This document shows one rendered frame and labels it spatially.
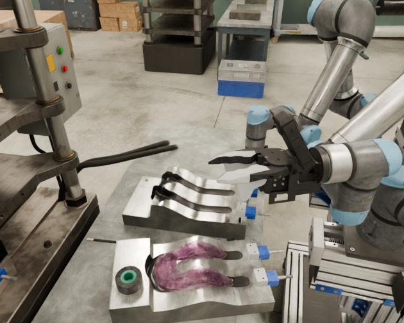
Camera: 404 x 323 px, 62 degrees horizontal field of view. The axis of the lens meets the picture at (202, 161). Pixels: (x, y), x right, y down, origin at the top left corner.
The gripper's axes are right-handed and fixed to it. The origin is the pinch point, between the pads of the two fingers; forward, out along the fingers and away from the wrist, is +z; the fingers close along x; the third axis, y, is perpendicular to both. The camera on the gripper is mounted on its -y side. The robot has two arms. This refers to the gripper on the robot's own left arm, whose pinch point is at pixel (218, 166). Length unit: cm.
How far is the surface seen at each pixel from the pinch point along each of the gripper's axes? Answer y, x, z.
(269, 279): 56, 23, -22
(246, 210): 49, 51, -23
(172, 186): 44, 67, 4
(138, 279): 48, 24, 19
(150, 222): 55, 60, 14
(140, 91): 91, 403, 13
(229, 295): 57, 20, -8
